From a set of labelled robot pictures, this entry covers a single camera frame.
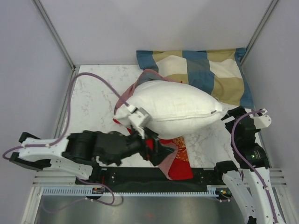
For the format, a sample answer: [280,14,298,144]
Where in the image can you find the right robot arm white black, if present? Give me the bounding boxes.
[213,106,285,224]

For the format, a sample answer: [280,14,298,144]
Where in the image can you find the aluminium frame post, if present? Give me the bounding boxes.
[240,0,280,66]
[32,0,76,71]

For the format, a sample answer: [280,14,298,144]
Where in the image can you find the aluminium front rail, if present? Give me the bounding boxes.
[32,169,78,186]

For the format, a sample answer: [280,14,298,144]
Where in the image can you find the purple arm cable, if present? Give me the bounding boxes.
[231,111,280,224]
[2,72,130,160]

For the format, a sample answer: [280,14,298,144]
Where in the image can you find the blue beige checkered pillow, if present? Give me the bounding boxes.
[136,48,254,109]

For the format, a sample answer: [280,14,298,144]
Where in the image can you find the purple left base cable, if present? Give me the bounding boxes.
[42,178,115,214]

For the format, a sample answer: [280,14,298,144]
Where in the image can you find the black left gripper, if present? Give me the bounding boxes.
[105,126,175,167]

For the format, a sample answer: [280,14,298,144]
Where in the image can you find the red patterned pillowcase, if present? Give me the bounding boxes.
[121,69,193,180]

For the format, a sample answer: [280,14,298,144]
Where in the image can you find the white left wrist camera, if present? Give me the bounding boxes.
[127,105,151,140]

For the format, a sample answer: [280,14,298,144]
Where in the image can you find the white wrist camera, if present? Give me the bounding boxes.
[127,105,151,140]
[251,108,272,129]

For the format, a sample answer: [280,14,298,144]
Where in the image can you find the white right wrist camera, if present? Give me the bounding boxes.
[251,108,272,129]

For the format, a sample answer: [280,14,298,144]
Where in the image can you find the white slotted cable duct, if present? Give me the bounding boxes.
[42,186,232,197]

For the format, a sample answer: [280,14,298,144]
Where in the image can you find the white pillow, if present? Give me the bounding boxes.
[127,80,228,140]

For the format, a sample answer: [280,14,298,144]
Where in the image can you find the right aluminium frame post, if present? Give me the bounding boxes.
[240,0,280,66]

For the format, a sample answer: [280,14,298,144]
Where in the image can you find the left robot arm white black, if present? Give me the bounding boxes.
[8,130,176,184]

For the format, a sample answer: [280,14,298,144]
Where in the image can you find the left aluminium frame post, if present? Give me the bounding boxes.
[32,0,76,71]

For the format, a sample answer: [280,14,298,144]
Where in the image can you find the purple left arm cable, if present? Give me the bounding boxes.
[2,72,130,160]

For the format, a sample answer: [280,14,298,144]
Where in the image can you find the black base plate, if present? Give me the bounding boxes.
[87,167,225,192]

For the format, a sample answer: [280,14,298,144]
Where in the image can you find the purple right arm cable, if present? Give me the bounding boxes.
[231,111,280,224]

